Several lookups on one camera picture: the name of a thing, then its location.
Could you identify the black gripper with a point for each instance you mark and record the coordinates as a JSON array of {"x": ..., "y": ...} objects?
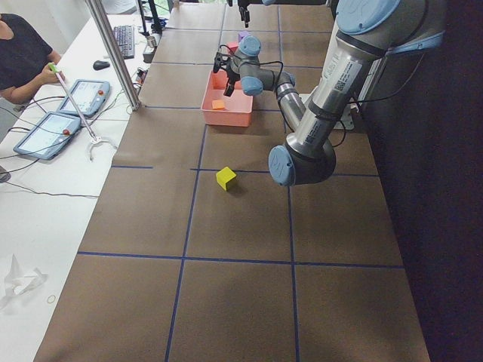
[
  {"x": 245, "y": 11},
  {"x": 231, "y": 76}
]

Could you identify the purple foam block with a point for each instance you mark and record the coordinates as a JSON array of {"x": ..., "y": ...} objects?
[{"x": 242, "y": 35}]

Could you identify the orange foam block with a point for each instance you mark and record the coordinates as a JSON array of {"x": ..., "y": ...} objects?
[{"x": 218, "y": 105}]

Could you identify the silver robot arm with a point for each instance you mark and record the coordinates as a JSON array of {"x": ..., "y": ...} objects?
[{"x": 365, "y": 32}]

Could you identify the pink plastic bin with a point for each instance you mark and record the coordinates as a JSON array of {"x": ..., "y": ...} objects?
[{"x": 238, "y": 107}]

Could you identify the red foam block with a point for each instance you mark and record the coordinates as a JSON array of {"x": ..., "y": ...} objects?
[{"x": 232, "y": 46}]

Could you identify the yellow foam block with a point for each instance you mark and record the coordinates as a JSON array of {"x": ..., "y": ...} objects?
[{"x": 226, "y": 178}]

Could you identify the small metal cup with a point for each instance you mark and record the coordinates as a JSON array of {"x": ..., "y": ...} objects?
[{"x": 151, "y": 41}]

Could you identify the black computer keyboard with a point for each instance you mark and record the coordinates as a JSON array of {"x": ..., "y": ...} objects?
[{"x": 124, "y": 37}]

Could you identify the black computer mouse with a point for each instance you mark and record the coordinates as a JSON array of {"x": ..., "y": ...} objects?
[{"x": 100, "y": 64}]

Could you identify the far teach pendant tablet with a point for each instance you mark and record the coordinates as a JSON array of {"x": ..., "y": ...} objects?
[{"x": 90, "y": 95}]

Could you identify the teach pendant tablet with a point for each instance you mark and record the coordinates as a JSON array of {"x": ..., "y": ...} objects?
[
  {"x": 49, "y": 136},
  {"x": 90, "y": 95}
]

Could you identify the reacher grabber stick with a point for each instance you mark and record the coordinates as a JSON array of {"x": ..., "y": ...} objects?
[{"x": 95, "y": 139}]

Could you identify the near teach pendant tablet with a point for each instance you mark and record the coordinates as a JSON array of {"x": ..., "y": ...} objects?
[{"x": 49, "y": 136}]

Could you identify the person in black shirt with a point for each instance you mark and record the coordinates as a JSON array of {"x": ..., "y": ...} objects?
[{"x": 25, "y": 60}]

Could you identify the crumpled white paper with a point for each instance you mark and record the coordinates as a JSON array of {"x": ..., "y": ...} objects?
[{"x": 15, "y": 281}]

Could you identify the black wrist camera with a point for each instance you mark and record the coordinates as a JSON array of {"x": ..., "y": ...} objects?
[{"x": 221, "y": 61}]

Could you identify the aluminium frame post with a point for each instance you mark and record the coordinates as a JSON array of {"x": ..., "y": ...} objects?
[{"x": 102, "y": 22}]

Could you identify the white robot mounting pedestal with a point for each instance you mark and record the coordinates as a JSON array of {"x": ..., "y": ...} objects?
[{"x": 346, "y": 121}]

